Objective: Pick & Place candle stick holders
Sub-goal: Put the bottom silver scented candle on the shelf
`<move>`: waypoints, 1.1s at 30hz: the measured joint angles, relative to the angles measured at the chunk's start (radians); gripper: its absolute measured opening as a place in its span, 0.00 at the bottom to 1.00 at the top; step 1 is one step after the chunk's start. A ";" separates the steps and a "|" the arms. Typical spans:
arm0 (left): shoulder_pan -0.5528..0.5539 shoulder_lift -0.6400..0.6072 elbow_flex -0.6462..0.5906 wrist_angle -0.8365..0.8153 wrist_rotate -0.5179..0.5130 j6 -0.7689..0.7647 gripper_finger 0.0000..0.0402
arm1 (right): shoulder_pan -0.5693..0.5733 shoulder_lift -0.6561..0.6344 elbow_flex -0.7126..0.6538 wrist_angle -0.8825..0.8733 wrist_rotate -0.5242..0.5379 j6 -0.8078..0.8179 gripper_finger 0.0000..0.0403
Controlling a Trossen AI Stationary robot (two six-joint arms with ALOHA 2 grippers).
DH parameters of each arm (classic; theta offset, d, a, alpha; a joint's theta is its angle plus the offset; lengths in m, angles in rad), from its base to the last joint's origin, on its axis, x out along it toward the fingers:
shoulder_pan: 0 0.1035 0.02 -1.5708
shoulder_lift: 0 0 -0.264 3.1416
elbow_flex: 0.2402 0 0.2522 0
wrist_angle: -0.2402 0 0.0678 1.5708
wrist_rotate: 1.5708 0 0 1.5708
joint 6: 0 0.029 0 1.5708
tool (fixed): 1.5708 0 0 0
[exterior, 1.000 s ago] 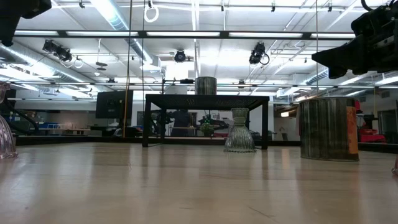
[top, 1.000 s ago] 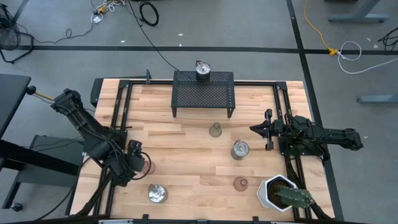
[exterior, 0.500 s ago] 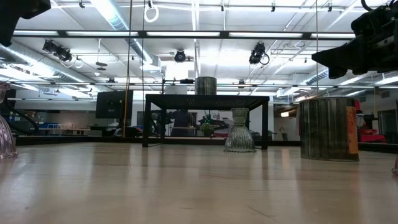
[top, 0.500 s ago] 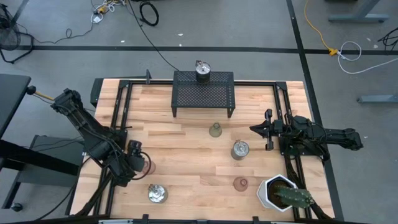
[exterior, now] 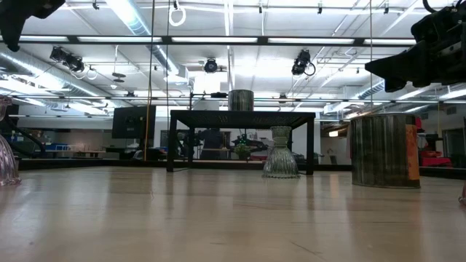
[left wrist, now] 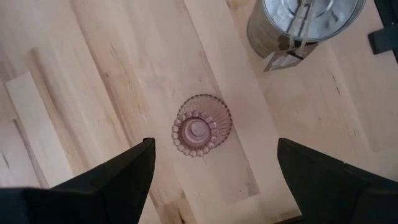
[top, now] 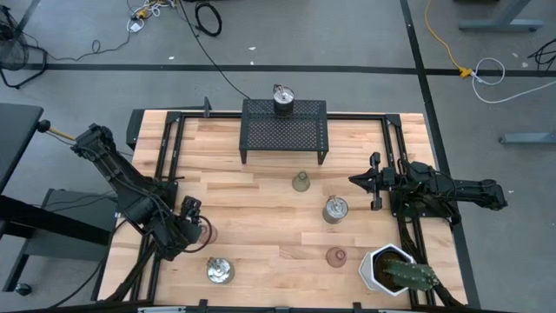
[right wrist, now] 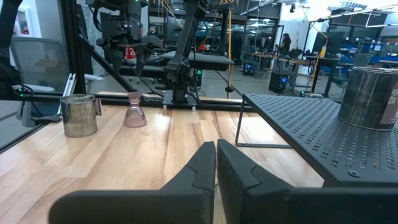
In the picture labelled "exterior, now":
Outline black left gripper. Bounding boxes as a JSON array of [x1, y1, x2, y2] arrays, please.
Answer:
[[0, 0, 66, 52]]

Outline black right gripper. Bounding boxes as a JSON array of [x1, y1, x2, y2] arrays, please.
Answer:
[[365, 2, 466, 92]]

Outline orange label metal candle tin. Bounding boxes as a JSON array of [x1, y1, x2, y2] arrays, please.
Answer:
[[349, 112, 422, 189]]

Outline ribbed metal candle tin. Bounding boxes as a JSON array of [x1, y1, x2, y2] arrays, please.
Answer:
[[227, 89, 255, 112]]

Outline red storage bins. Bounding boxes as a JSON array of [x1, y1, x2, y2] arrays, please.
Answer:
[[418, 147, 454, 168]]

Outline blue storage bins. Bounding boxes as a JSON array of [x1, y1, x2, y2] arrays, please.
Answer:
[[39, 142, 70, 152]]

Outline black overhead light bar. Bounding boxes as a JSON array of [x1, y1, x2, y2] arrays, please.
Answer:
[[0, 34, 418, 47]]

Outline clear ribbed glass vase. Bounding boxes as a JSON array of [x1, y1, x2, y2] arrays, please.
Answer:
[[261, 125, 301, 179]]

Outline black monitor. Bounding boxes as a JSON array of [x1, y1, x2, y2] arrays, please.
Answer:
[[111, 105, 157, 140]]

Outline black perforated metal shelf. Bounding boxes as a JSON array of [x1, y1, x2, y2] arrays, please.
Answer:
[[166, 109, 317, 175]]

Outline small potted plant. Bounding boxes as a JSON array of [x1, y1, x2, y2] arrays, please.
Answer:
[[234, 143, 252, 161]]

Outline person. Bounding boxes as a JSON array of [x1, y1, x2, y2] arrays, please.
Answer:
[[198, 127, 227, 160]]

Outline thin hanging cable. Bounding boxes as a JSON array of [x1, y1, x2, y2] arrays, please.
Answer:
[[368, 0, 374, 114]]

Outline black ceiling camera with cable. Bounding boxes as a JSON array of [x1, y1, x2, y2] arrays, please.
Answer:
[[291, 49, 317, 77]]

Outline yellow hanging cable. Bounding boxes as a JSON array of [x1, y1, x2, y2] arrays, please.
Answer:
[[143, 0, 156, 162]]

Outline black aluminium table frame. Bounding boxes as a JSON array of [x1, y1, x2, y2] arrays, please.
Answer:
[[16, 156, 466, 180]]

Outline black hanging cable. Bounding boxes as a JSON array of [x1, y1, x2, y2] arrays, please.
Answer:
[[165, 25, 171, 110]]

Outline white cable loop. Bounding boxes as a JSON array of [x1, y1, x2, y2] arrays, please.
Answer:
[[167, 0, 187, 28]]

